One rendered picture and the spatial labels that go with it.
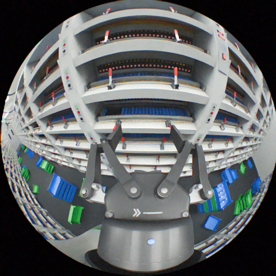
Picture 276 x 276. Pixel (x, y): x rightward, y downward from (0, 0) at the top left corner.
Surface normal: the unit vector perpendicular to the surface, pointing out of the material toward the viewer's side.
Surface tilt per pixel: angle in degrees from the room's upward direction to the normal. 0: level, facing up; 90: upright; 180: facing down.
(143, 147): 16
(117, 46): 106
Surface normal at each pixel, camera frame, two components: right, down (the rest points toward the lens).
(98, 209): -0.03, -0.72
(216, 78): -0.05, 0.69
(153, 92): -0.04, 0.86
